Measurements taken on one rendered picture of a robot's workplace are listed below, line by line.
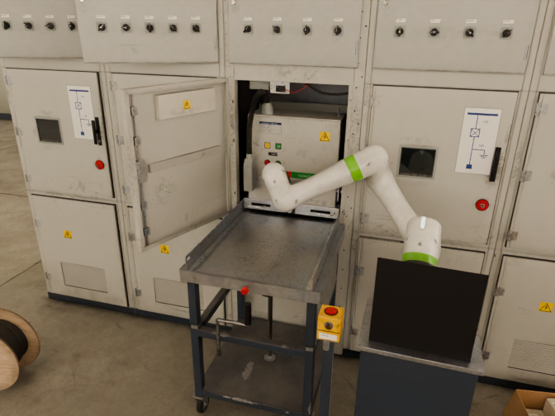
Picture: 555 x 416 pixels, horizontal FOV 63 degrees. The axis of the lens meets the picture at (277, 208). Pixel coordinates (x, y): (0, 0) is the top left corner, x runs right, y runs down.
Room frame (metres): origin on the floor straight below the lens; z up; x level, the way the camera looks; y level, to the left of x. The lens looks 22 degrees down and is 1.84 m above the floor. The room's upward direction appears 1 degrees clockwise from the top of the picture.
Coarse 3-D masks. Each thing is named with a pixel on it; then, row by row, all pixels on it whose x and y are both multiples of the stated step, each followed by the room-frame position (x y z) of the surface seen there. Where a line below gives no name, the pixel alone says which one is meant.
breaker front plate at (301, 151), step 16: (256, 128) 2.38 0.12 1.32; (288, 128) 2.33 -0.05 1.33; (304, 128) 2.31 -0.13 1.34; (320, 128) 2.28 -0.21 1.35; (336, 128) 2.26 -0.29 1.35; (256, 144) 2.38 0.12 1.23; (272, 144) 2.35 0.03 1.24; (288, 144) 2.33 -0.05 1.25; (304, 144) 2.31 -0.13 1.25; (320, 144) 2.28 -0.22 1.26; (336, 144) 2.26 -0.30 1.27; (256, 160) 2.38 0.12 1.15; (272, 160) 2.35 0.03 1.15; (288, 160) 2.33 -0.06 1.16; (304, 160) 2.31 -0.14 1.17; (320, 160) 2.28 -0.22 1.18; (336, 160) 2.26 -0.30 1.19; (256, 176) 2.38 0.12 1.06; (256, 192) 2.38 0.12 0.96
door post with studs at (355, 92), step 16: (368, 0) 2.19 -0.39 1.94; (368, 16) 2.19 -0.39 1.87; (352, 96) 2.21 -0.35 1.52; (352, 112) 2.20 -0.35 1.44; (352, 128) 2.20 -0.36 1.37; (352, 144) 2.20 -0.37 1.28; (352, 192) 2.19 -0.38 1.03; (352, 208) 2.19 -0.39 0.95; (352, 224) 2.19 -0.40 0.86; (336, 352) 2.20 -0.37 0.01
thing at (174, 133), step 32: (128, 96) 1.89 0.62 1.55; (160, 96) 2.02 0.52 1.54; (192, 96) 2.17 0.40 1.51; (128, 128) 1.88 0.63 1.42; (160, 128) 2.04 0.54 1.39; (192, 128) 2.20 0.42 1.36; (224, 128) 2.38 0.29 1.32; (128, 160) 1.89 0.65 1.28; (160, 160) 2.03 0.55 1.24; (192, 160) 2.17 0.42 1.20; (224, 160) 2.37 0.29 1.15; (160, 192) 2.02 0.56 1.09; (192, 192) 2.18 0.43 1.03; (224, 192) 2.36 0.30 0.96; (160, 224) 2.01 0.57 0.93; (192, 224) 2.17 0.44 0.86
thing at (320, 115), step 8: (256, 112) 2.46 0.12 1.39; (280, 112) 2.47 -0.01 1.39; (288, 112) 2.47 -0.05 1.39; (296, 112) 2.47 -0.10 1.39; (304, 112) 2.47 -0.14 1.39; (312, 112) 2.48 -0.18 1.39; (320, 112) 2.48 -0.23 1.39; (328, 112) 2.48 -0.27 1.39; (320, 120) 2.29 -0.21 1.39; (328, 120) 2.28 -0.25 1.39; (336, 120) 2.26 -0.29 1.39; (344, 120) 2.41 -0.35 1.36; (344, 128) 2.43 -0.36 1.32; (344, 136) 2.46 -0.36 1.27; (336, 192) 2.28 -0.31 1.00; (336, 200) 2.30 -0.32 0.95
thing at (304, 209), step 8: (256, 200) 2.37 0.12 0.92; (264, 200) 2.35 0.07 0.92; (256, 208) 2.37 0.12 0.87; (264, 208) 2.35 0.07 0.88; (272, 208) 2.34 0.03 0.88; (296, 208) 2.30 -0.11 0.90; (304, 208) 2.29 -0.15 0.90; (312, 208) 2.28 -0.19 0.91; (320, 208) 2.27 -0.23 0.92; (328, 208) 2.26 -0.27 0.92; (336, 208) 2.25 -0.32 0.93; (320, 216) 2.27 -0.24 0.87; (328, 216) 2.26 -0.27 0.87; (336, 216) 2.24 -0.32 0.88
